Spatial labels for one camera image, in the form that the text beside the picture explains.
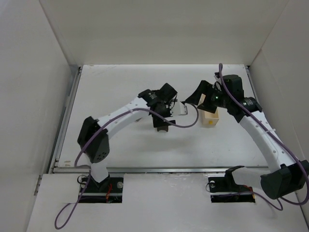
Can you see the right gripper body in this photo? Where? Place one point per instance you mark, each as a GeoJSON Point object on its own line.
{"type": "Point", "coordinates": [207, 97]}

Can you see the dark brown arch block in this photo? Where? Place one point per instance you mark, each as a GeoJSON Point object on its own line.
{"type": "Point", "coordinates": [163, 128]}

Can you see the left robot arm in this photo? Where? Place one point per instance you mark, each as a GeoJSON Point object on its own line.
{"type": "Point", "coordinates": [95, 134]}

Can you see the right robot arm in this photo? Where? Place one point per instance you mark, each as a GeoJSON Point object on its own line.
{"type": "Point", "coordinates": [286, 174]}

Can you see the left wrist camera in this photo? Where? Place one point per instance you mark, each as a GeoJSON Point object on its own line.
{"type": "Point", "coordinates": [179, 109]}

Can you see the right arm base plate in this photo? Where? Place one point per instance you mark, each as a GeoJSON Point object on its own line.
{"type": "Point", "coordinates": [223, 192]}

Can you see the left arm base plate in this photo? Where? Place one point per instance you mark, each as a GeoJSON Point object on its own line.
{"type": "Point", "coordinates": [111, 192]}

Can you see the aluminium front rail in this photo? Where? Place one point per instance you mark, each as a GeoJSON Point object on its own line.
{"type": "Point", "coordinates": [138, 170]}

